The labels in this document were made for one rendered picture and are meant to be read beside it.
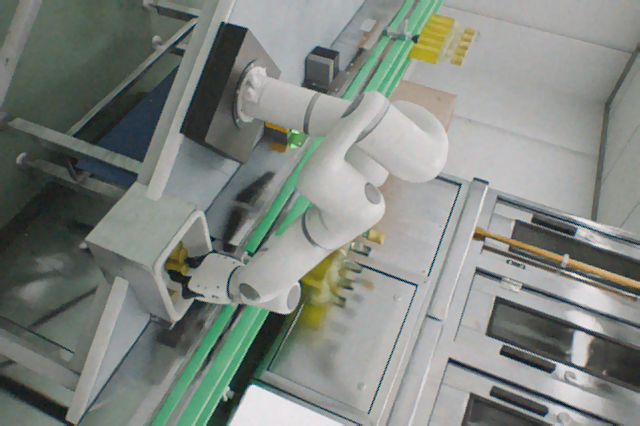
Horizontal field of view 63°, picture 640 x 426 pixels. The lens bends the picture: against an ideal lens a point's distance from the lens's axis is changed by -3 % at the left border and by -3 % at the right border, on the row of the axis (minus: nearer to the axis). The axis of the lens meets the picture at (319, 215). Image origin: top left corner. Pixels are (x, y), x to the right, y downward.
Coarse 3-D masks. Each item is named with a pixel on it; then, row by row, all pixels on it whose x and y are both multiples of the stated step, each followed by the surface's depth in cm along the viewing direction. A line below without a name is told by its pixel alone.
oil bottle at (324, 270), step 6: (318, 264) 138; (324, 264) 139; (330, 264) 139; (312, 270) 137; (318, 270) 137; (324, 270) 137; (330, 270) 137; (336, 270) 138; (318, 276) 136; (324, 276) 136; (330, 276) 136; (336, 276) 138; (330, 282) 137; (330, 288) 139
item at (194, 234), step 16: (192, 224) 114; (176, 240) 104; (192, 240) 119; (208, 240) 118; (160, 256) 101; (192, 256) 125; (160, 272) 102; (192, 272) 124; (160, 288) 105; (176, 288) 121; (176, 304) 119; (176, 320) 116
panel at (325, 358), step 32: (352, 256) 158; (384, 288) 152; (416, 288) 153; (288, 320) 144; (320, 320) 145; (352, 320) 146; (384, 320) 146; (416, 320) 145; (288, 352) 139; (320, 352) 139; (352, 352) 140; (384, 352) 140; (256, 384) 133; (288, 384) 133; (320, 384) 134; (352, 384) 134; (384, 384) 133; (352, 416) 128
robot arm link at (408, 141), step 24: (384, 120) 79; (408, 120) 82; (432, 120) 87; (360, 144) 82; (384, 144) 80; (408, 144) 80; (432, 144) 82; (384, 168) 85; (408, 168) 82; (432, 168) 82
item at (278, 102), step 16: (256, 80) 112; (272, 80) 115; (240, 96) 113; (256, 96) 113; (272, 96) 113; (288, 96) 112; (304, 96) 112; (240, 112) 116; (256, 112) 116; (272, 112) 114; (288, 112) 112; (304, 112) 111; (288, 128) 116
